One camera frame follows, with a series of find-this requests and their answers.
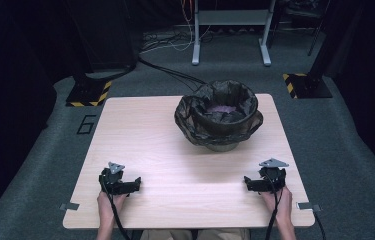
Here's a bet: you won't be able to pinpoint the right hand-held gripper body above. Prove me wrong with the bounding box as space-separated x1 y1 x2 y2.
250 158 290 194

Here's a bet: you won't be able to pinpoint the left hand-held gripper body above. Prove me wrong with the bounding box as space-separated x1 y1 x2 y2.
100 161 137 196

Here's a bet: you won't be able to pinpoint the olive green bowl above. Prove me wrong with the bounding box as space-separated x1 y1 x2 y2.
205 141 240 153

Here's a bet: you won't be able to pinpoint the person's left hand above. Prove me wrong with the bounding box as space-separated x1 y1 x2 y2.
96 191 128 217

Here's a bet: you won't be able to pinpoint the person's right hand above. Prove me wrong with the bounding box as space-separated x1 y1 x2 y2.
260 185 293 218

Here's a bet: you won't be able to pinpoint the pale crumpled paper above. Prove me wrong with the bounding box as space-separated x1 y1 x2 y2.
206 103 238 115

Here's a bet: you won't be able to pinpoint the thin black tripod leg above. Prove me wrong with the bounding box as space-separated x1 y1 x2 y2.
307 19 327 57

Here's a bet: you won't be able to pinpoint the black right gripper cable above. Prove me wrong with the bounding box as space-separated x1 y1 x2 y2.
263 171 283 240

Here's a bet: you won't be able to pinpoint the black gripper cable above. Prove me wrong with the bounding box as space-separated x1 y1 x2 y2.
263 171 283 240
101 176 132 240

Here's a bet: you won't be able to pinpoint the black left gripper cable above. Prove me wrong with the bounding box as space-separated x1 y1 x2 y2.
101 176 132 240

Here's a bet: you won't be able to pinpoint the grey table edge bracket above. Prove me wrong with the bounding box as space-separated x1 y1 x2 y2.
59 202 81 212
296 201 322 213

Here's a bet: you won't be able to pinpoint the hazard striped black base plate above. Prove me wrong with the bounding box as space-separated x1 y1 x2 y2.
282 72 334 100
65 79 113 108

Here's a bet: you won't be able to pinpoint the black floor cable bundle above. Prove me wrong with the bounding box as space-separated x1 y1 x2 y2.
137 55 207 92

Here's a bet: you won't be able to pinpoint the black metal stand post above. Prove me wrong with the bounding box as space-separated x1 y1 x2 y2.
308 0 366 88

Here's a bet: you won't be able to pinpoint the white floor cables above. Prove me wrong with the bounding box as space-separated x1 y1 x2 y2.
139 29 213 54

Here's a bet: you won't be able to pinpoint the white metal desk frame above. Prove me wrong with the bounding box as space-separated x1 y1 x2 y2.
191 0 277 67

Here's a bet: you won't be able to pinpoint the orange hanging cables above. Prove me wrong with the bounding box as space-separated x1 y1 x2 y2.
179 0 197 34

